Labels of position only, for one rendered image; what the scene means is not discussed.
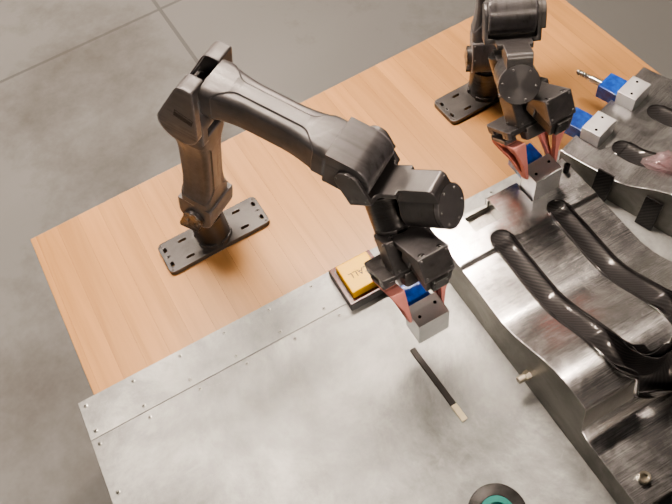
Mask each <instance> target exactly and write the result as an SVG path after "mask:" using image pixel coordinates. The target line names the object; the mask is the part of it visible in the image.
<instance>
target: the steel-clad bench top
mask: <svg viewBox="0 0 672 504"><path fill-rule="evenodd" d="M605 204H606V205H607V206H608V207H609V208H610V209H611V210H612V211H613V212H614V213H615V214H616V215H617V217H618V218H619V219H620V220H621V221H622V222H623V223H624V224H625V225H626V226H627V227H628V228H629V229H630V231H631V232H632V233H633V234H634V235H635V236H636V237H637V238H638V239H639V240H640V241H641V242H642V243H643V244H644V245H646V246H647V247H648V248H649V249H651V250H652V251H654V252H655V253H657V254H658V255H660V256H662V257H663V258H665V259H667V260H669V261H671V262H672V237H670V236H668V235H667V234H665V233H663V232H662V231H660V230H658V229H656V228H655V227H653V228H652V230H651V231H649V230H648V229H646V228H644V227H642V226H641V225H639V224H637V223H636V222H635V220H636V216H634V215H632V214H631V213H629V212H627V211H626V210H624V209H622V208H620V207H619V206H617V205H615V204H614V203H612V202H610V201H608V200H607V199H606V200H605ZM444 304H445V305H446V307H447V308H448V309H449V327H448V328H447V329H445V330H443V331H441V332H440V333H438V334H436V335H434V336H432V337H431V338H429V339H427V340H425V341H424V342H422V343H420V344H419V343H418V341H417V340H416V338H415V337H414V335H413V334H412V332H411V331H410V330H409V328H408V327H407V325H406V318H405V317H404V316H403V314H402V313H401V311H400V310H399V309H398V307H397V306H396V304H395V303H394V302H393V300H391V299H390V298H389V297H388V296H387V295H386V294H383V295H381V296H379V297H377V298H375V299H374V300H372V301H370V302H368V303H366V304H364V305H362V306H361V307H359V308H357V309H355V310H353V311H352V310H351V309H350V307H349V305H348V304H347V302H346V301H345V299H344V298H343V296H342V295H341V293H340V292H339V290H338V288H337V287H336V285H335V284H334V282H333V281H332V279H331V278H330V275H329V272H327V273H325V274H323V275H321V276H320V277H318V278H316V279H314V280H312V281H310V282H308V283H306V284H304V285H302V286H300V287H299V288H297V289H295V290H293V291H291V292H289V293H287V294H285V295H283V296H281V297H280V298H278V299H276V300H274V301H272V302H270V303H268V304H266V305H264V306H262V307H261V308H259V309H257V310H255V311H253V312H251V313H249V314H247V315H245V316H243V317H242V318H240V319H238V320H236V321H234V322H232V323H230V324H228V325H226V326H224V327H222V328H221V329H219V330H217V331H215V332H213V333H211V334H209V335H207V336H205V337H203V338H202V339H200V340H198V341H196V342H194V343H192V344H190V345H188V346H186V347H184V348H183V349H181V350H179V351H177V352H175V353H173V354H171V355H169V356H167V357H165V358H164V359H162V360H160V361H158V362H156V363H154V364H152V365H150V366H148V367H146V368H145V369H143V370H141V371H139V372H137V373H135V374H133V375H131V376H129V377H127V378H125V379H124V380H122V381H120V382H118V383H116V384H114V385H112V386H110V387H108V388H106V389H105V390H103V391H101V392H99V393H97V394H95V395H93V396H91V397H89V398H87V399H86V400H84V401H82V402H80V403H78V405H79V408H80V411H81V414H82V417H83V420H84V422H85V425H86V428H87V431H88V434H89V437H90V440H91V442H92V445H93V448H94V451H95V454H96V457H97V460H98V462H99V465H100V468H101V471H102V474H103V477H104V480H105V482H106V485H107V488H108V491H109V494H110V497H111V500H112V502H113V504H468V503H469V500H470V498H471V496H472V495H473V493H474V492H475V491H476V490H477V489H479V488H480V487H482V486H484V485H486V484H491V483H500V484H504V485H507V486H509V487H511V488H513V489H514V490H515V491H517V492H518V493H519V494H520V496H521V497H522V498H523V500H524V502H525V504H617V503H616V502H615V500H614V499H613V498H612V496H611V495H610V494H609V492H608V491H607V490H606V488H605V487H604V486H603V484H602V483H601V482H600V480H599V479H598V478H597V476H596V475H595V474H594V473H593V471H592V470H591V469H590V467H589V466H588V465H587V463H586V462H585V461H584V459H583V458H582V457H581V455H580V454H579V453H578V451H577V450H576V449H575V447H574V446H573V445H572V444H571V442H570V441H569V440H568V438H567V437H566V436H565V434H564V433H563V432H562V430H561V429H560V428H559V426H558V425H557V424H556V422H555V421H554V420H553V418H552V417H551V416H550V414H549V413H548V412H547V411H546V409H545V408H544V407H543V405H542V404H541V403H540V401H539V400H538V399H537V397H536V396H535V395H534V393H533V392H532V391H531V389H530V388H529V387H528V385H527V384H526V383H525V382H523V383H521V384H519V383H518V382H517V380H516V377H517V376H519V374H518V372H517V371H516V370H515V368H514V367H513V366H512V364H511V363H510V362H509V360H508V359H507V358H506V356H505V355H504V354H503V353H502V351H501V350H500V349H499V347H498V346H497V345H496V343H495V342H494V341H493V339H492V338H491V337H490V335H489V334H488V333H487V331H486V330H485V329H484V327H483V326H482V325H481V323H480V322H479V321H478V320H477V318H476V317H475V316H474V314H473V313H472V312H471V310H470V309H469V308H468V306H467V305H466V304H465V302H464V301H463V300H462V298H461V297H460V296H459V294H458V293H457V292H456V291H455V289H454V288H453V287H452V285H451V284H450V283H449V282H448V284H447V287H446V292H445V301H444ZM414 347H415V348H416V349H417V351H418V352H419V354H420V355H421V356H422V358H423V359H424V360H425V362H426V363H427V364H428V366H429V367H430V368H431V370H432V371H433V372H434V374H435V375H436V376H437V378H438V379H439V380H440V382H441V383H442V384H443V386H444V387H445V388H446V390H447V391H448V392H449V394H450V395H451V396H452V398H453V399H454V400H455V402H456V403H457V404H458V406H459V407H460V408H461V410H462V411H463V412H464V414H465V415H466V416H467V419H466V420H465V421H463V422H462V421H461V420H460V418H459V417H458V416H457V414H456V413H455V412H454V410H453V409H452V408H451V406H450V405H449V403H448V402H447V401H446V399H445V398H444V397H443V395H442V394H441V393H440V391H439V390H438V388H437V387H436V386H435V384H434V383H433V382H432V380H431V379H430V378H429V376H428V375H427V374H426V372H425V371H424V369H423V368H422V367H421V365H420V364H419V363H418V361H417V360H416V359H415V357H414V356H413V355H412V353H411V352H410V350H411V349H412V348H414Z"/></svg>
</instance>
